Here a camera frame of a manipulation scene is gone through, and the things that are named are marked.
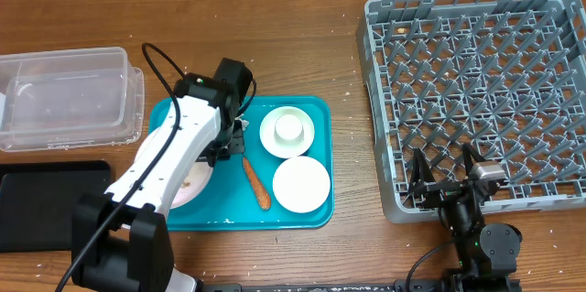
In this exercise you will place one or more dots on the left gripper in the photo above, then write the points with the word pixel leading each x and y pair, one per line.
pixel 236 146

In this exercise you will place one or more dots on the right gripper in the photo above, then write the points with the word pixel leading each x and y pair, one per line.
pixel 440 191

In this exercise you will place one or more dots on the large white plate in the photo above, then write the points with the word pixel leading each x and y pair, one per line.
pixel 194 187

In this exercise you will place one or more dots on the light green saucer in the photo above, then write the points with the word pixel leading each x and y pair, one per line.
pixel 282 149

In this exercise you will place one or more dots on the white cup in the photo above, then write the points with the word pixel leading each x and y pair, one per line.
pixel 288 128

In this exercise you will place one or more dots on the orange carrot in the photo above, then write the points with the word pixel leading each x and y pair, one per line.
pixel 261 194

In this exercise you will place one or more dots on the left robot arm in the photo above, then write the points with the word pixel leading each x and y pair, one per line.
pixel 120 239

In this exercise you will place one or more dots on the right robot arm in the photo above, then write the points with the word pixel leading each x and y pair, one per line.
pixel 487 252

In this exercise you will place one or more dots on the teal serving tray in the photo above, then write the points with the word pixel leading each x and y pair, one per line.
pixel 228 202

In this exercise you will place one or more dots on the small white plate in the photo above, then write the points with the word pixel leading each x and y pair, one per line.
pixel 301 184

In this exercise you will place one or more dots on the grey plastic dish rack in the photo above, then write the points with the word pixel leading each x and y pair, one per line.
pixel 505 76

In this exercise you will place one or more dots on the clear plastic bin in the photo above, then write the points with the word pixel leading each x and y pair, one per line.
pixel 70 98

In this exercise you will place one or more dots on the black tray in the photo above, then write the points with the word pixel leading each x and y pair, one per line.
pixel 37 200

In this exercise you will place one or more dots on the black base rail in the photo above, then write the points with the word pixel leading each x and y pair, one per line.
pixel 419 285

